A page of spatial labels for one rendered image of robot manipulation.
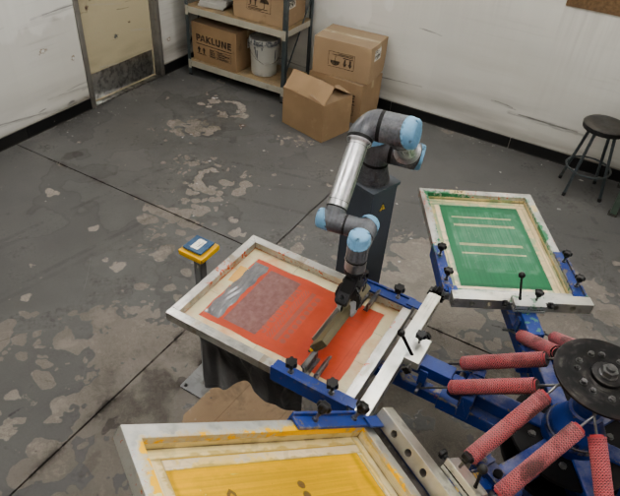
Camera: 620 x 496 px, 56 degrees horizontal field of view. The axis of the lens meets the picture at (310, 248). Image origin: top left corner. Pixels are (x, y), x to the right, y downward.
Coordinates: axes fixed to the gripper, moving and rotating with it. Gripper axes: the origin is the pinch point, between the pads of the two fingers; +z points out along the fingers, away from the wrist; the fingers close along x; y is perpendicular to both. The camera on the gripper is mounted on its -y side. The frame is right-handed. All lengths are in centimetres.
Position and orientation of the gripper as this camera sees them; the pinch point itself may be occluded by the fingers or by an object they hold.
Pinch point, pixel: (345, 312)
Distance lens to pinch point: 215.3
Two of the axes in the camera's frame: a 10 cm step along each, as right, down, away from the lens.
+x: -8.6, -3.7, 3.6
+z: -0.7, 7.7, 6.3
